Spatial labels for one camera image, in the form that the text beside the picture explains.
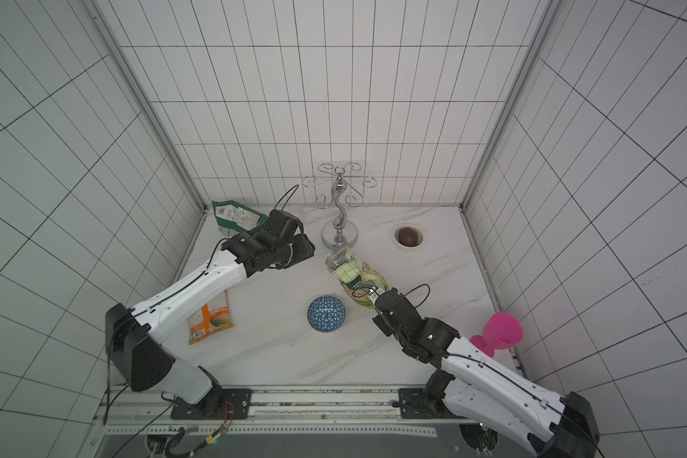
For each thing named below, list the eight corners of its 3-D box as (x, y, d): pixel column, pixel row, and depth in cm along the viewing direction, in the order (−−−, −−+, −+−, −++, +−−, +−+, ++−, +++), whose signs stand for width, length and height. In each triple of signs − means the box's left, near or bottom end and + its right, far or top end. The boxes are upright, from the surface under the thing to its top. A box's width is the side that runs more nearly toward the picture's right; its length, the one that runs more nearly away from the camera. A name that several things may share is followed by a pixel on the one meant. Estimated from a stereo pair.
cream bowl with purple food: (394, 254, 105) (396, 245, 101) (391, 233, 112) (393, 224, 107) (423, 254, 105) (426, 245, 101) (418, 233, 112) (421, 224, 107)
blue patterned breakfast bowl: (307, 332, 87) (306, 327, 83) (310, 300, 93) (309, 295, 90) (345, 332, 87) (345, 327, 83) (345, 301, 93) (345, 295, 90)
